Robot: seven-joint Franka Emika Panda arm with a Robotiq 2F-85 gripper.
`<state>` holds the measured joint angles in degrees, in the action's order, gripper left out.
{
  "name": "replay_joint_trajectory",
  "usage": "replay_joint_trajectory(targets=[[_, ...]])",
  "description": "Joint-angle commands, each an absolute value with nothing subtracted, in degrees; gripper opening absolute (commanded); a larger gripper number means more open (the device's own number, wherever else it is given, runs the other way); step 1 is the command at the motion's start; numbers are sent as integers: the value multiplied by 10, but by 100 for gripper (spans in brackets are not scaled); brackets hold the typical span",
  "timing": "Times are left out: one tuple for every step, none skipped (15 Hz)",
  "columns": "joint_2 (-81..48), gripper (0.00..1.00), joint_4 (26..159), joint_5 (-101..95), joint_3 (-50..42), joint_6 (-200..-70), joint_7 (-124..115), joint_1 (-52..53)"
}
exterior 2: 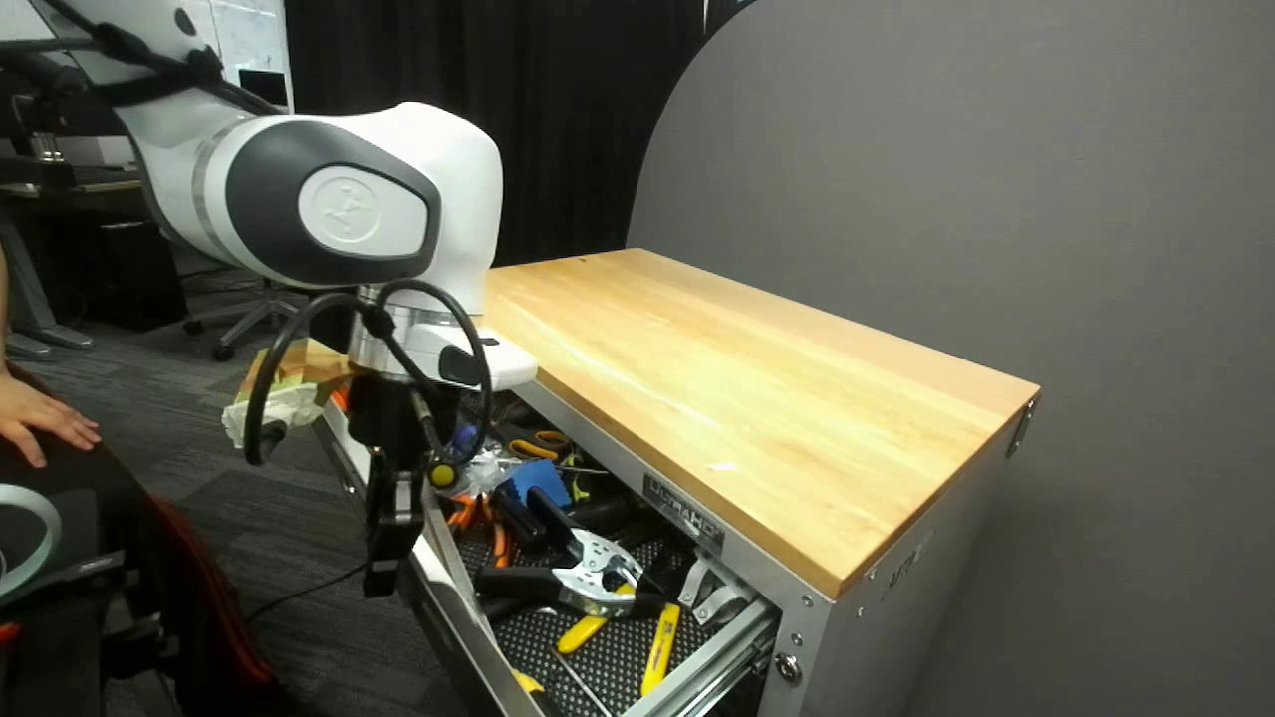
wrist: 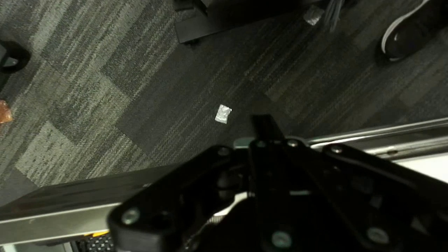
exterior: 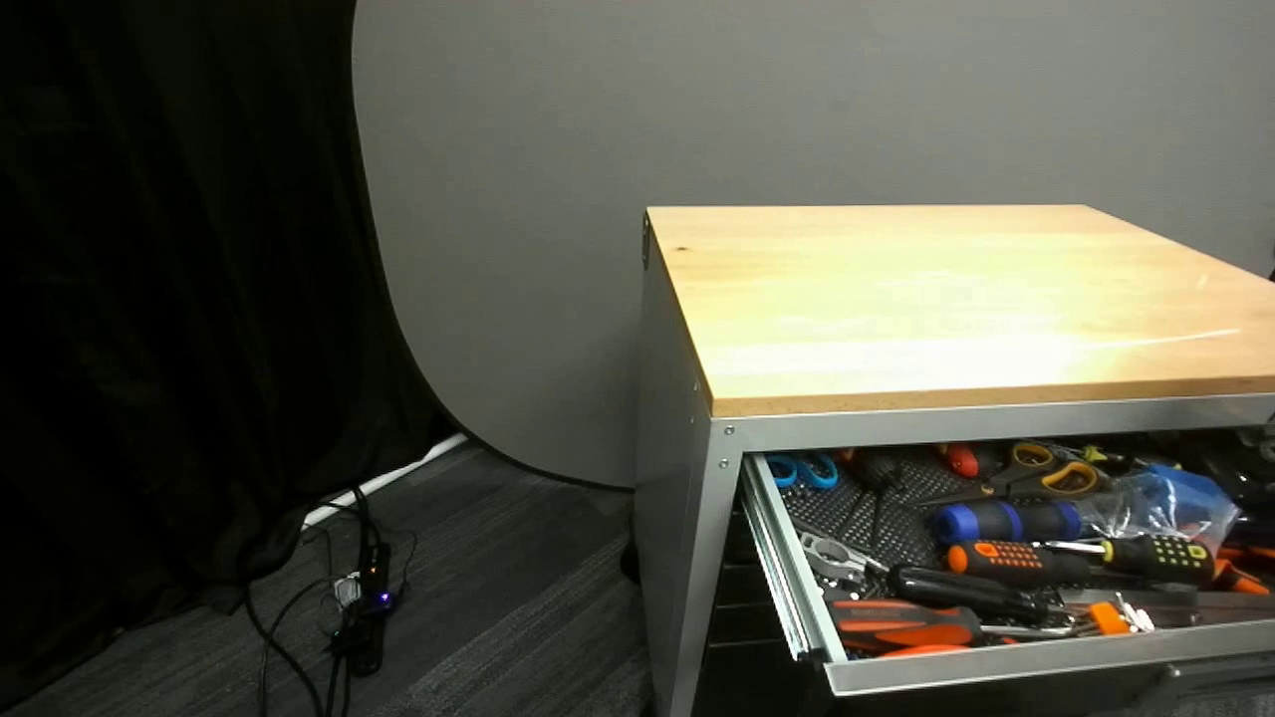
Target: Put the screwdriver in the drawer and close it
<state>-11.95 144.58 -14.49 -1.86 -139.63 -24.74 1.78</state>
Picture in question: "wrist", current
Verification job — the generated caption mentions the small orange object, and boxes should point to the small orange object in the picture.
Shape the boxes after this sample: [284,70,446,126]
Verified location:
[0,98,15,126]

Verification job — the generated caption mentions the black rounded object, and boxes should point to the black rounded object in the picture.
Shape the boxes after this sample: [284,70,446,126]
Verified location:
[0,41,33,93]

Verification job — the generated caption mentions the grey metal tool drawer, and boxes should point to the grey metal tool drawer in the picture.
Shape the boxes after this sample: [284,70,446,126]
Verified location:
[0,116,448,252]

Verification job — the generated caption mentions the white paper scrap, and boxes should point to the white paper scrap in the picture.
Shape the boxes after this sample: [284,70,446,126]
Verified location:
[214,104,234,125]

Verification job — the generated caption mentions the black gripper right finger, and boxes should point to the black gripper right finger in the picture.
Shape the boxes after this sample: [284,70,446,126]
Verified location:
[249,114,448,252]

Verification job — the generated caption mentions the black shoe with white sole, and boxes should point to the black shoe with white sole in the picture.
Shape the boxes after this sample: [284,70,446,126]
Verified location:
[379,0,448,63]

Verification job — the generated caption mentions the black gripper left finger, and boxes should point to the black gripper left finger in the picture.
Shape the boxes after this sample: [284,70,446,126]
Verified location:
[108,144,252,252]

